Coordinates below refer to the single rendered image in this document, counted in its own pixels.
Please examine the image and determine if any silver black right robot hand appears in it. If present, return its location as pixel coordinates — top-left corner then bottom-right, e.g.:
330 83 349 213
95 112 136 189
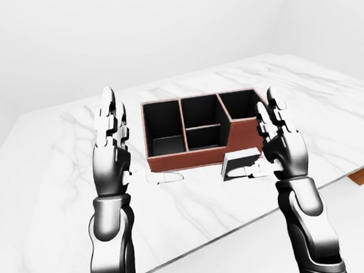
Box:
217 82 311 187

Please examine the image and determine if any red-brown desk caddy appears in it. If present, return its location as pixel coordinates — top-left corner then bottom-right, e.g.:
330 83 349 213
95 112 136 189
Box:
139 85 276 174

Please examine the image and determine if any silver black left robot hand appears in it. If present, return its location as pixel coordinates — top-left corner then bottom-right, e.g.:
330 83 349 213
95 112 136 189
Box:
83 78 186 199

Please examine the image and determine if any white and black book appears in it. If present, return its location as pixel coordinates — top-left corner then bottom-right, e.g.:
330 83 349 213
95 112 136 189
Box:
218 147 263 183

